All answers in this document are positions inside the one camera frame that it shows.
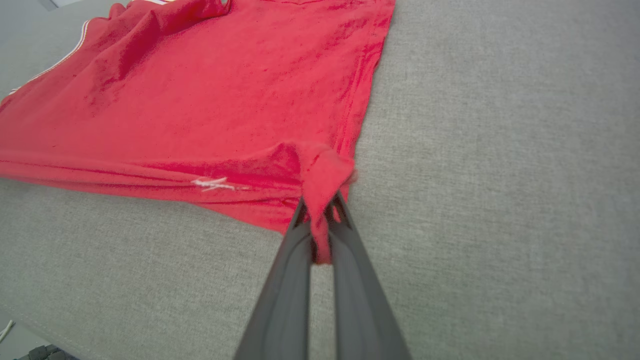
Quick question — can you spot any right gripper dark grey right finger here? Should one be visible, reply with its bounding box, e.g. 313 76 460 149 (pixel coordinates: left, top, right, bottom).
326 192 412 360

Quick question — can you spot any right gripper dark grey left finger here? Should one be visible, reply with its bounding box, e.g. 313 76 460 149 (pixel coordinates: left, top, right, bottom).
234 197 317 360

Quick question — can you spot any red garment with white stripes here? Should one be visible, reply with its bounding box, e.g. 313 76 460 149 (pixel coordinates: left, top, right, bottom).
0 0 397 266

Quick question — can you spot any grey fabric sofa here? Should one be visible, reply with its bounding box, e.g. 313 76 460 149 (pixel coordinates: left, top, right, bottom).
0 0 640 360

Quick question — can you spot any dark grey ribbed object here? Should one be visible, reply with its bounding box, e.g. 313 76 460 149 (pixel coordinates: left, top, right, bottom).
14 344 78 360

